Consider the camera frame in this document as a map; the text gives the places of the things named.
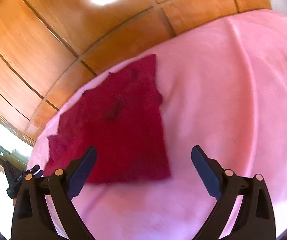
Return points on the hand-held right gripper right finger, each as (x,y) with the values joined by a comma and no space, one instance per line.
(206,172)

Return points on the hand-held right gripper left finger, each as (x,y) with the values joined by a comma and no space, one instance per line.
(82,173)

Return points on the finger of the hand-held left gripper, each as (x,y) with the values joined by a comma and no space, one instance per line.
(34,171)

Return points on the dark red garment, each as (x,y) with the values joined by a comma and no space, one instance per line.
(123,135)

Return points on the pink bedsheet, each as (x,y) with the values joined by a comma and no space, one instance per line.
(221,92)

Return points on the wooden wardrobe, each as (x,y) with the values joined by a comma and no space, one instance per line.
(46,55)

